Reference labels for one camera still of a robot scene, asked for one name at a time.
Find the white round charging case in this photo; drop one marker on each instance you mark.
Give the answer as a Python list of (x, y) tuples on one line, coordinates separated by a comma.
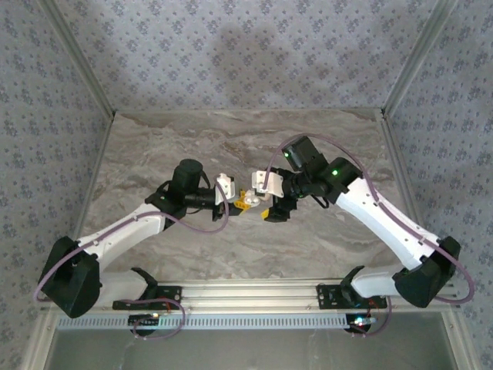
[(252, 197)]

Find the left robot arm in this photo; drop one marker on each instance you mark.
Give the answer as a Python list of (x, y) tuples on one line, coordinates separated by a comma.
[(123, 231)]

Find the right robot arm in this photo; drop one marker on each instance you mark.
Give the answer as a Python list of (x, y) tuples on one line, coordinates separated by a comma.
[(385, 219)]

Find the black controller board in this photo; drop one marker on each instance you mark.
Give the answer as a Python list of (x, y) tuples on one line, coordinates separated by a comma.
[(144, 320), (360, 321)]

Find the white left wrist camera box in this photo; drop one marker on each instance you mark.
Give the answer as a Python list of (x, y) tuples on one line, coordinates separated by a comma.
[(225, 185)]

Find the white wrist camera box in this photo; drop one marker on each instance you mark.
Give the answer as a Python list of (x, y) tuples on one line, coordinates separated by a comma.
[(225, 185), (269, 183)]

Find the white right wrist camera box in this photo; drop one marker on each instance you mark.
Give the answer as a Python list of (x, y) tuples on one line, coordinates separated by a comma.
[(269, 183)]

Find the aluminium mounting rail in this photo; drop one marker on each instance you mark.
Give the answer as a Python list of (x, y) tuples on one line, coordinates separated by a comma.
[(250, 294)]

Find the aluminium table side rail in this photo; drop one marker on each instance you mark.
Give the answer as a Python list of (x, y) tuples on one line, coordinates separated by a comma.
[(396, 154), (99, 154)]

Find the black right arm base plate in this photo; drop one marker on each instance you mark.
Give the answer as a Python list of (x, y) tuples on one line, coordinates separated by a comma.
[(327, 298)]

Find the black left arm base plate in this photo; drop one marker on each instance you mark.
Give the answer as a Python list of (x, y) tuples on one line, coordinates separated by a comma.
[(173, 294)]

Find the aluminium frame post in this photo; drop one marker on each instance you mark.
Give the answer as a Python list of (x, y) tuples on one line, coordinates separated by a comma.
[(416, 58), (79, 58)]

